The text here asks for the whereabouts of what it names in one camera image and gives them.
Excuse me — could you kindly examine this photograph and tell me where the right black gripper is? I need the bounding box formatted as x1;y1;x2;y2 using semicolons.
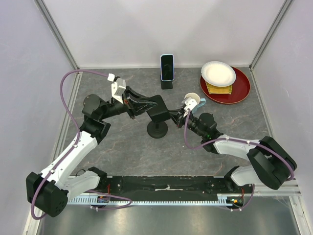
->
166;107;205;139

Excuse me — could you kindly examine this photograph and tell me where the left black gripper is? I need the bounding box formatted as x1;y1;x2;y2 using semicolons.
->
100;86;157;120

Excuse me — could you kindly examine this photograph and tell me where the black folding phone stand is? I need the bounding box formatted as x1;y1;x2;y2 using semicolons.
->
160;74;175;90

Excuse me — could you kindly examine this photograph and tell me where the phone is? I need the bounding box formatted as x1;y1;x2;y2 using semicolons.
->
160;54;175;82

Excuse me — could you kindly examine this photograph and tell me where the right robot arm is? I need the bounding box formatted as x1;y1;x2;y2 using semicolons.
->
170;109;297;193

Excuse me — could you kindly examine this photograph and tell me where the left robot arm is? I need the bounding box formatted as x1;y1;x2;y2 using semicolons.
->
26;87;157;220

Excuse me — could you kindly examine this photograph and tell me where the light blue mug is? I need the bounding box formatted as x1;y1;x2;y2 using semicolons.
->
184;93;206;115

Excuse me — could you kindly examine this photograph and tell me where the yellow sponge cloth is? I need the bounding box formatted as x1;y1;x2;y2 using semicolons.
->
205;82;232;94

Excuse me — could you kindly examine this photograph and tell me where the white paper plate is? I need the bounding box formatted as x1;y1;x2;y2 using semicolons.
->
201;61;236;87

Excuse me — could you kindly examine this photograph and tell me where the red round tray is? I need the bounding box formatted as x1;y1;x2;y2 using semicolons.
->
200;67;251;105

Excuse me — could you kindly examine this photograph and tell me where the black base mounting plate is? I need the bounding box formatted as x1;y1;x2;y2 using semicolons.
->
79;175;254;202

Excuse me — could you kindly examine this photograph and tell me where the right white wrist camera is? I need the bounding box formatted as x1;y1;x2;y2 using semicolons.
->
182;97;198;112

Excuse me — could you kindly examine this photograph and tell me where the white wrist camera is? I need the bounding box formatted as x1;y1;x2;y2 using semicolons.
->
182;97;198;112
107;73;126;104

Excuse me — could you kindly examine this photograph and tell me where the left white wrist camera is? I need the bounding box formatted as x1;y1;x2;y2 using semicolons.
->
107;73;126;104

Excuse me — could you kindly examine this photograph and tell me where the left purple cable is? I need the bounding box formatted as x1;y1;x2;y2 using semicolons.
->
30;69;133;220

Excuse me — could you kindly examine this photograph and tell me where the grey cable duct rail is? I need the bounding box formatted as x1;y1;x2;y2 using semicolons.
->
68;193;243;206

